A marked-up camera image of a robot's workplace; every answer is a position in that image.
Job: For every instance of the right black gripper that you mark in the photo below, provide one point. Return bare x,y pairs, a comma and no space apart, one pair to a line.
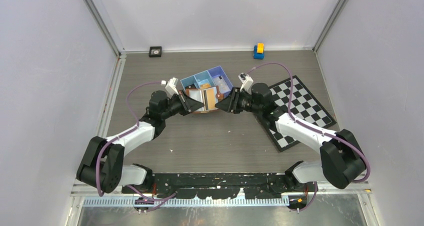
235,95

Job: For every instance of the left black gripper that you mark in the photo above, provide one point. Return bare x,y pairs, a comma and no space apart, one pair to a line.
188,104

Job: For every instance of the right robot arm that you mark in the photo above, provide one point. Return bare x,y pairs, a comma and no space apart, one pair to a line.
341,158

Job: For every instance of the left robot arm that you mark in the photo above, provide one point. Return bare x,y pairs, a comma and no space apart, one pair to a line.
102,165

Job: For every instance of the white item in box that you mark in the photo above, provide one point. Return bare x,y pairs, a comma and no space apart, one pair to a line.
221,83

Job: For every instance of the blue three-compartment organizer box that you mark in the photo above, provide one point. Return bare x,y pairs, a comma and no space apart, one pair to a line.
206,76

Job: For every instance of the blue yellow toy block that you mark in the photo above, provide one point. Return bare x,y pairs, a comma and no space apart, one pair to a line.
259,51

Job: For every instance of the small black square object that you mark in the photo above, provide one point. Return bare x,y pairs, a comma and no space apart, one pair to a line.
155,52

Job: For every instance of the black white checkerboard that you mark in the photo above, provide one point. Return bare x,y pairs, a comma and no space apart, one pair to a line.
304,104

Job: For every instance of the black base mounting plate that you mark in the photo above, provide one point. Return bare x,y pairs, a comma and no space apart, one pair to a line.
219,186

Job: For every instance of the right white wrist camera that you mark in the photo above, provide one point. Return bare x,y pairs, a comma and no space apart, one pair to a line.
246,82

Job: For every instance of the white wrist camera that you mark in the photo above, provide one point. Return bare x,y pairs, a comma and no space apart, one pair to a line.
170,86
246,82

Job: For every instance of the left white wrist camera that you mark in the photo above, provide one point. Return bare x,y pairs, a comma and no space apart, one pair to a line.
170,86

